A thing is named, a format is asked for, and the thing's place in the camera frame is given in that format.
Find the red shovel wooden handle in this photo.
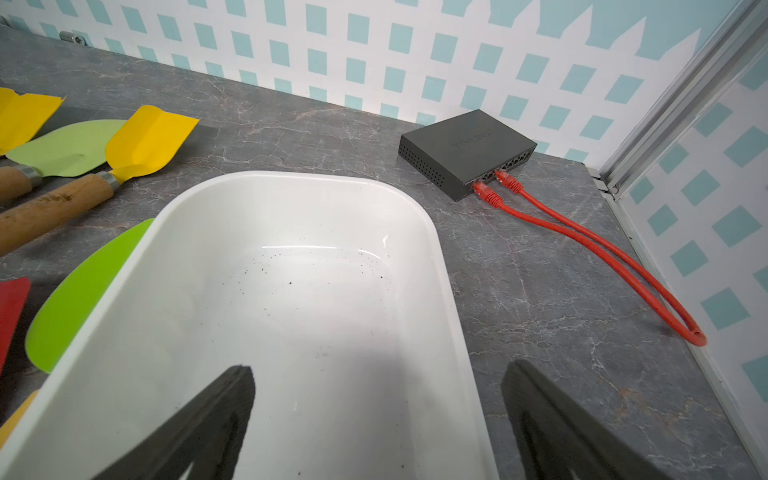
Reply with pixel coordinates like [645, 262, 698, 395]
[0, 277, 31, 370]

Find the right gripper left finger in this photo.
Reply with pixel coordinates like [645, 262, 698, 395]
[96, 365, 256, 479]

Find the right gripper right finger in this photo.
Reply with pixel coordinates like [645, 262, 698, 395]
[501, 360, 668, 479]

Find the red cable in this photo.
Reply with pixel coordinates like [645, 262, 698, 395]
[472, 169, 708, 348]

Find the yellow shovel wooden handle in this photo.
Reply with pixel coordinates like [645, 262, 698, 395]
[1, 105, 199, 255]

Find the white plastic storage box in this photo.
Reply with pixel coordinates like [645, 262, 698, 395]
[1, 171, 497, 479]

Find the green trowel yellow handle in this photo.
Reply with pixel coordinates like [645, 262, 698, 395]
[1, 218, 154, 448]

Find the pale green trowel wooden handle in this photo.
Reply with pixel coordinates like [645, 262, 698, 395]
[1, 119, 126, 202]

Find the black flat box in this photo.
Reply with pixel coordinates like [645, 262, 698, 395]
[398, 110, 537, 201]

